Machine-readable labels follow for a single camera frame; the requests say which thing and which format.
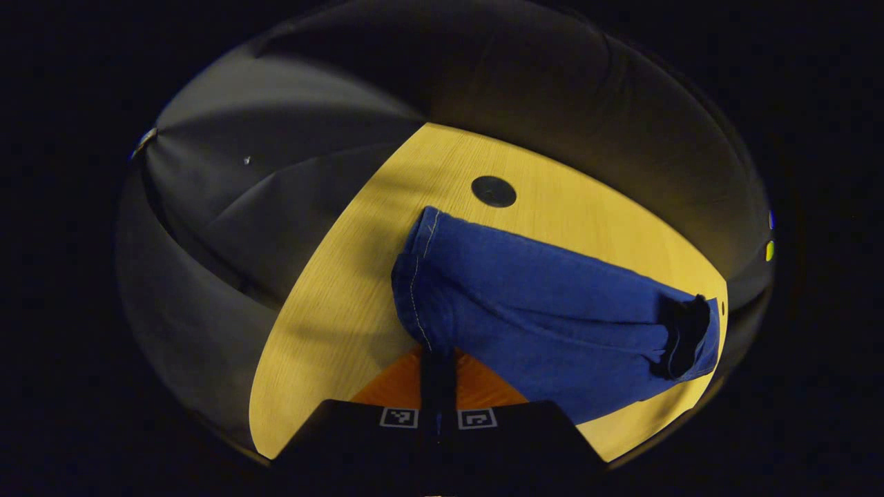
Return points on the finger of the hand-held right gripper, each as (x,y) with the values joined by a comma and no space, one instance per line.
(684,338)

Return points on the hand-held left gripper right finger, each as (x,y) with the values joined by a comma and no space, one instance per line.
(447,386)

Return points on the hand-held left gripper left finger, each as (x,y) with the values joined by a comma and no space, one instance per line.
(429,386)

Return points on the blue denim jeans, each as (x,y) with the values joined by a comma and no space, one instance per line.
(525,304)

